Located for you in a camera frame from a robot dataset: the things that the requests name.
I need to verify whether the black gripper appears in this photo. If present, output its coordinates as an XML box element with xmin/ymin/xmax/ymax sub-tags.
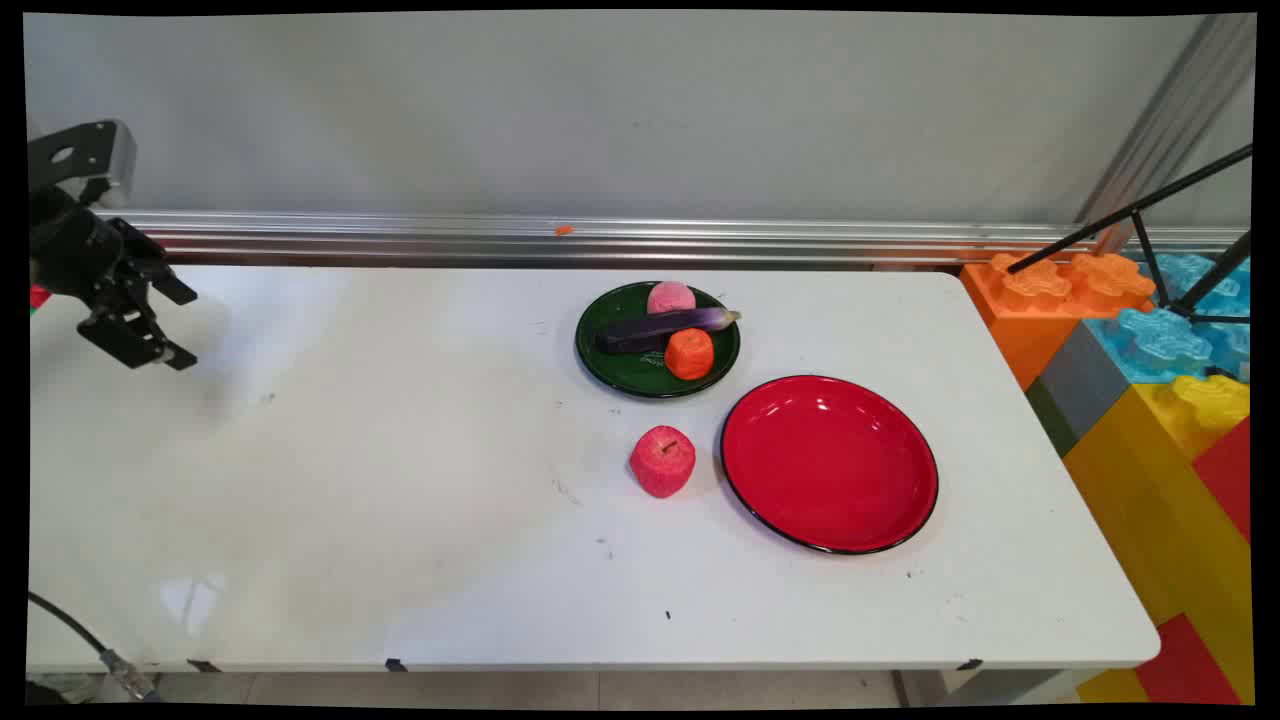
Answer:
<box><xmin>28</xmin><ymin>186</ymin><xmax>199</xmax><ymax>372</ymax></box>

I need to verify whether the purple toy eggplant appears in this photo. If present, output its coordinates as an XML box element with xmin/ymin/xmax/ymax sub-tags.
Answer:
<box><xmin>596</xmin><ymin>308</ymin><xmax>742</xmax><ymax>355</ymax></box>

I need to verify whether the dark green round plate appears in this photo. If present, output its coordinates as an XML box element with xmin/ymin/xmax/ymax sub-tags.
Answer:
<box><xmin>575</xmin><ymin>281</ymin><xmax>742</xmax><ymax>400</ymax></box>

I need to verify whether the red toy apple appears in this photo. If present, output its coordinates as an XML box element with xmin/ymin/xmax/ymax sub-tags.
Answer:
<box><xmin>630</xmin><ymin>425</ymin><xmax>697</xmax><ymax>499</ymax></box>

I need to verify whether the orange toy persimmon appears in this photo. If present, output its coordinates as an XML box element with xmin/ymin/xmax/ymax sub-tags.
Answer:
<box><xmin>665</xmin><ymin>328</ymin><xmax>716</xmax><ymax>382</ymax></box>

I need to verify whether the red round plate black rim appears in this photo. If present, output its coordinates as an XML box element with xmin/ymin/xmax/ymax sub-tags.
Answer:
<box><xmin>720</xmin><ymin>375</ymin><xmax>940</xmax><ymax>556</ymax></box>

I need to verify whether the orange giant building block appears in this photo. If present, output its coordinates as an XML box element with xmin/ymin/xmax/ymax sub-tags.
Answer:
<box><xmin>960</xmin><ymin>251</ymin><xmax>1158</xmax><ymax>392</ymax></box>

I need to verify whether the dark green giant building block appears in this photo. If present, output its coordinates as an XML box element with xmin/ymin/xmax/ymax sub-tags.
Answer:
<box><xmin>1025</xmin><ymin>377</ymin><xmax>1082</xmax><ymax>458</ymax></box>

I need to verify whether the grey giant building block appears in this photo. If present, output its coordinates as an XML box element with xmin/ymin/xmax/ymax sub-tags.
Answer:
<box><xmin>1039</xmin><ymin>319</ymin><xmax>1138</xmax><ymax>443</ymax></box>

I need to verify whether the black tripod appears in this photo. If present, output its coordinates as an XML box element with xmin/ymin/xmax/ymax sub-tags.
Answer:
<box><xmin>1007</xmin><ymin>144</ymin><xmax>1254</xmax><ymax>327</ymax></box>

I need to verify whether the blue giant building block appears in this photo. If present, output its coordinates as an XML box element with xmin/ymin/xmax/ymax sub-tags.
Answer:
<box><xmin>1084</xmin><ymin>252</ymin><xmax>1252</xmax><ymax>386</ymax></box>

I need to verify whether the yellow giant building block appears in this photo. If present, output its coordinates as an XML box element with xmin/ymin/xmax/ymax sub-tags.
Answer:
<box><xmin>1062</xmin><ymin>374</ymin><xmax>1255</xmax><ymax>705</ymax></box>

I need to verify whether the black metal camera mount bracket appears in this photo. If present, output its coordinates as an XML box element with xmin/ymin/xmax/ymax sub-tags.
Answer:
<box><xmin>28</xmin><ymin>120</ymin><xmax>138</xmax><ymax>210</ymax></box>

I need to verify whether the black cable with metal connector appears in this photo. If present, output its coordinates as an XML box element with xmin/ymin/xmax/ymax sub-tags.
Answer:
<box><xmin>27</xmin><ymin>591</ymin><xmax>162</xmax><ymax>703</ymax></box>

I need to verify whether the horizontal aluminium rail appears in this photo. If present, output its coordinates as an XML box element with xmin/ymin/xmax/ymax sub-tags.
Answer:
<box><xmin>95</xmin><ymin>209</ymin><xmax>1251</xmax><ymax>269</ymax></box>

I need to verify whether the slanted aluminium post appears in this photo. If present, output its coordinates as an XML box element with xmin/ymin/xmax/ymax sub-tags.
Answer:
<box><xmin>1075</xmin><ymin>14</ymin><xmax>1257</xmax><ymax>251</ymax></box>

